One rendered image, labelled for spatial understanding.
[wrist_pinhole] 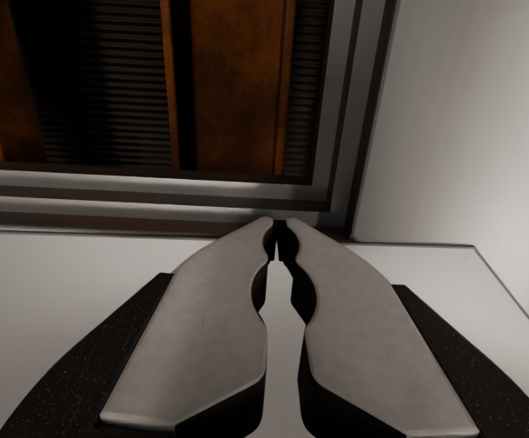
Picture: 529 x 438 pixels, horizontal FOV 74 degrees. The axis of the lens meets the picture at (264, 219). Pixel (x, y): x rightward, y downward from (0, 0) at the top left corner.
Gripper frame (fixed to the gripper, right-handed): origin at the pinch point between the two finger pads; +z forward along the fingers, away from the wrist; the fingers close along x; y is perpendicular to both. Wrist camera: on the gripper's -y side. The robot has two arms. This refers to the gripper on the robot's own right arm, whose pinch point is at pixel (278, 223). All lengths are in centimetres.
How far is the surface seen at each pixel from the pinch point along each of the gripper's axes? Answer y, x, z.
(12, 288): 4.2, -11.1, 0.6
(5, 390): 11.0, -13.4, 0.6
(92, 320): 5.8, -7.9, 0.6
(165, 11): -6.7, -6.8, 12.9
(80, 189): 0.4, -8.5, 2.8
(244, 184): -0.2, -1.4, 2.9
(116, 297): 4.4, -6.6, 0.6
